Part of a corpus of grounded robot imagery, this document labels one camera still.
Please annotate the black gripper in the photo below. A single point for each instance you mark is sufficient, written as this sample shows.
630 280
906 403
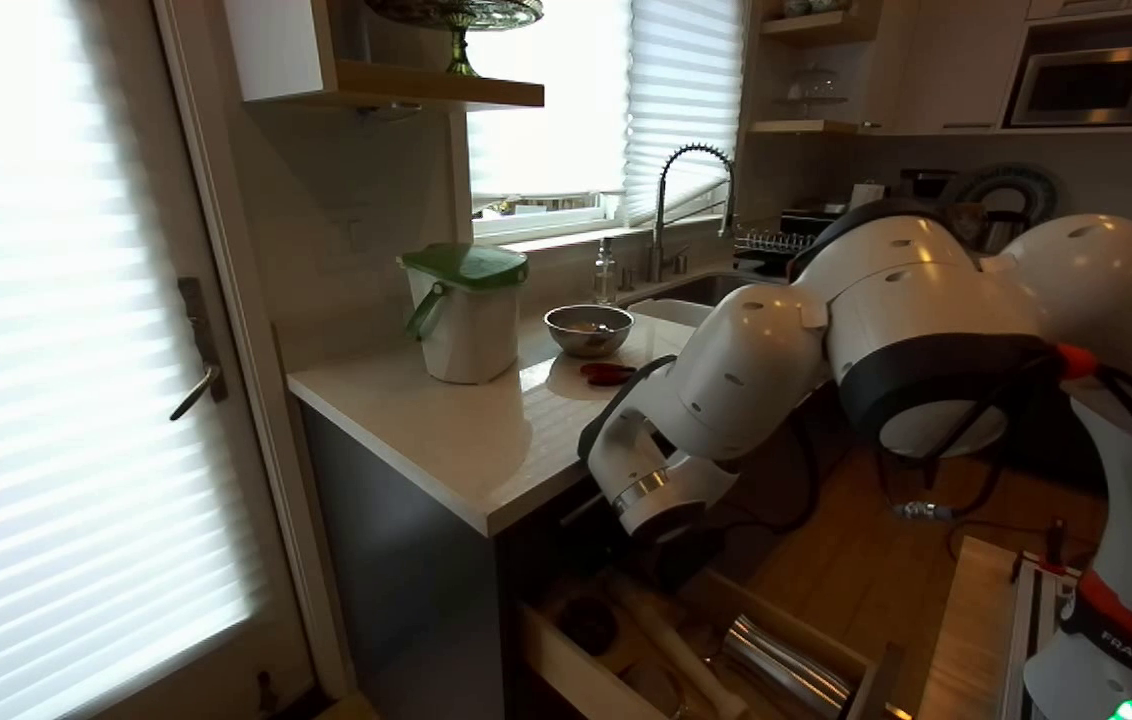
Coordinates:
673 544

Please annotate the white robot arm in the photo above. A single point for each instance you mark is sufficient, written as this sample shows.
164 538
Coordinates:
925 345

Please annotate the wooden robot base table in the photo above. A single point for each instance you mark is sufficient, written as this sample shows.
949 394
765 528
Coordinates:
972 639

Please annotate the open wooden drawer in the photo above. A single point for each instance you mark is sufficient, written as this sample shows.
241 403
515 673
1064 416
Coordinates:
638 681

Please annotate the steel cylinder in drawer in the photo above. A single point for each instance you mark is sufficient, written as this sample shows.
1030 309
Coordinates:
789 671

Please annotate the small metal bowl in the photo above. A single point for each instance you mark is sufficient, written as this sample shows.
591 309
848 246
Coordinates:
591 330

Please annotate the clear soap dispenser bottle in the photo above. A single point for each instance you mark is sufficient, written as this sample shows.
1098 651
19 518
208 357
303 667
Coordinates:
604 272

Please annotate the chrome kitchen faucet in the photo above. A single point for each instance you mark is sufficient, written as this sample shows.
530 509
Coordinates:
660 223

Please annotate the built-in microwave oven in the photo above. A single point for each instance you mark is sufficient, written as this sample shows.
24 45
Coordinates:
1073 85

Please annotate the door lever handle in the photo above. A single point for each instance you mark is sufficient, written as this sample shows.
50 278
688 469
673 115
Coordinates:
208 373

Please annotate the wooden wall shelf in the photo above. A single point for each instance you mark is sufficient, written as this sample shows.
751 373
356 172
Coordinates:
372 48

